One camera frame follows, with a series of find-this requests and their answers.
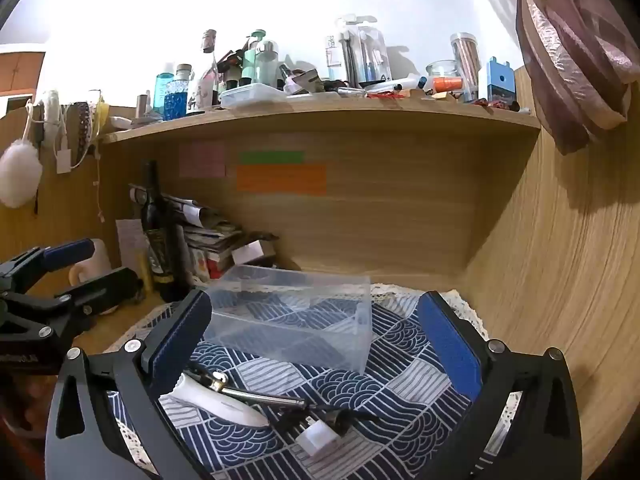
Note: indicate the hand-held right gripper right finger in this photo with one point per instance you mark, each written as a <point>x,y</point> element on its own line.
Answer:
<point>450,345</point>

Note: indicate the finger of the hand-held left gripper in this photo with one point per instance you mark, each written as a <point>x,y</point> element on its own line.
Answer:
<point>67,252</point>
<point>102,287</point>

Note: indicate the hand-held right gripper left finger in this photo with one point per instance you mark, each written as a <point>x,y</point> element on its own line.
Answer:
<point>179,342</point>

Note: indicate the white handheld device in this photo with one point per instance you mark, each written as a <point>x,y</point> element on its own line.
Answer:
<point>220,402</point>

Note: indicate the clear plastic storage box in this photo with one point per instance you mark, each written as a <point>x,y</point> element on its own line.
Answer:
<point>295,315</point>

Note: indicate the cream mug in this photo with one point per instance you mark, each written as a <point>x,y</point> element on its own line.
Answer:
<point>97,262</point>

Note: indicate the blue wave pattern tablecloth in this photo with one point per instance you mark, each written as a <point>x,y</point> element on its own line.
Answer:
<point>465,305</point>

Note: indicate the white paper note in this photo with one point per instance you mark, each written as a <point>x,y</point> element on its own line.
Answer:
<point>131,245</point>

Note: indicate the dark wine bottle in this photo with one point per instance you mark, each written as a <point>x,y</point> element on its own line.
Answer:
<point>161,245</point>

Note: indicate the white fluffy puff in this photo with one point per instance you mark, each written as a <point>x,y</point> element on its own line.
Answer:
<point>17,175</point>

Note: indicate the stack of magazines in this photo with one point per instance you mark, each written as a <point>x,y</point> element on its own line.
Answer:
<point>210,240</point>

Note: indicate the small white box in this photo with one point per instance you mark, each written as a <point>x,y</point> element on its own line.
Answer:
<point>250,252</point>

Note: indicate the patterned hanging band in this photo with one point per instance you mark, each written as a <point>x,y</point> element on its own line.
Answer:
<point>83,127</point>

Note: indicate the blue wave patterned cloth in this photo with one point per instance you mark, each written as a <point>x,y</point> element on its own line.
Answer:
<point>325,410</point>

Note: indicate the pink sticky note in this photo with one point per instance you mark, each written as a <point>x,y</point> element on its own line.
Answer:
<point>202,159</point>

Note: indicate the light blue liquid bottle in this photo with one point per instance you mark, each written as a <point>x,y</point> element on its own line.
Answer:
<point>163,92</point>

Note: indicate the orange sticky note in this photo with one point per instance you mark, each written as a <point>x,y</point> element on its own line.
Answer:
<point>281,179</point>

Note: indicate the blue bead bottle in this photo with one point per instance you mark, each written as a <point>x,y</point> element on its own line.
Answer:
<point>178,94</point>

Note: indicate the green sticky note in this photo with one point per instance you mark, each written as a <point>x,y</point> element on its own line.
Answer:
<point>271,157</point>

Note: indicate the clear printed bottle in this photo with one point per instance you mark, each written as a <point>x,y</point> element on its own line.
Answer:
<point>206,82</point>

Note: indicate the wooden desk shelf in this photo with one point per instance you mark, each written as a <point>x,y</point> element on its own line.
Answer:
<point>350,125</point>

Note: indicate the white plastic lidded container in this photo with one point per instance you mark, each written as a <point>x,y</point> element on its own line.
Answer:
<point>252,95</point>

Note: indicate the orange white tube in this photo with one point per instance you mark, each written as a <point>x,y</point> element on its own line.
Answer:
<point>444,84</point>

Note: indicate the green pump bottle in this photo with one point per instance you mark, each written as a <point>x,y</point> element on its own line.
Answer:
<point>250,62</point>

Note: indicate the blue box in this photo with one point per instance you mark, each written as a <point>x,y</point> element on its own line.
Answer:
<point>498,82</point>

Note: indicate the short glass jar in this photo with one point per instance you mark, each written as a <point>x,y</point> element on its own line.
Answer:
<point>442,72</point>

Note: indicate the pale green bottle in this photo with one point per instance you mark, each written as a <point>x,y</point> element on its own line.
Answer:
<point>267,62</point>

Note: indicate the tall clear cylinder jar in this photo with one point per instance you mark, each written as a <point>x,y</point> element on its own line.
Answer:
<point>465,65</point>

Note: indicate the clear toothbrush package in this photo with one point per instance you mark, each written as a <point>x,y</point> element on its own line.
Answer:
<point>361,52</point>

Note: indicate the white carton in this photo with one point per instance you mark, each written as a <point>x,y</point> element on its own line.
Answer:
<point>332,57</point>

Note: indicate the pink brown hat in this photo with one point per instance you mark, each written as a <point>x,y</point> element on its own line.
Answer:
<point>575,45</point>

